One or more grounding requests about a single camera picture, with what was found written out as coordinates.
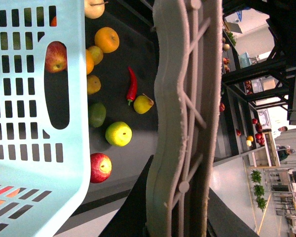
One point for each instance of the white pear with stem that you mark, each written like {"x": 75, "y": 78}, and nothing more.
{"x": 94, "y": 9}

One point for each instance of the small orange tangerine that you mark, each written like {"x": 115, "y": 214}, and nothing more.
{"x": 53, "y": 22}

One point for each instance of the green avocado near lemon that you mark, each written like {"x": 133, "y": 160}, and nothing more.
{"x": 96, "y": 114}

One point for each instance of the light teal shopping basket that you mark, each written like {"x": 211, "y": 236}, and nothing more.
{"x": 44, "y": 142}

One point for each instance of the yellow green pear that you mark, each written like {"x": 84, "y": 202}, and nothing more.
{"x": 143, "y": 104}

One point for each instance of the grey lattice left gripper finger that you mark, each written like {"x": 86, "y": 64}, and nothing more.
{"x": 187, "y": 92}

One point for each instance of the red chili pepper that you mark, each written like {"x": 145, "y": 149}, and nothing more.
{"x": 132, "y": 91}

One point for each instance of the red apple front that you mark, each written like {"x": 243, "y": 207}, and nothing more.
{"x": 101, "y": 167}

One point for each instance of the green apple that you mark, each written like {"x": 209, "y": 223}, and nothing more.
{"x": 118, "y": 134}

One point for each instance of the brown kiwi lower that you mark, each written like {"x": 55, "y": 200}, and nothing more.
{"x": 93, "y": 84}

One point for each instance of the orange yellow pear apple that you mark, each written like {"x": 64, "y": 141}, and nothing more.
{"x": 107, "y": 39}

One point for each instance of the red yellow apple centre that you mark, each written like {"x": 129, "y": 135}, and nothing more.
{"x": 56, "y": 57}

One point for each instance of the brown kiwi upper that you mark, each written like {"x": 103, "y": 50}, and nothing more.
{"x": 96, "y": 53}

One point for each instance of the brown kiwi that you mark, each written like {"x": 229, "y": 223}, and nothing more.
{"x": 96, "y": 53}
{"x": 93, "y": 84}

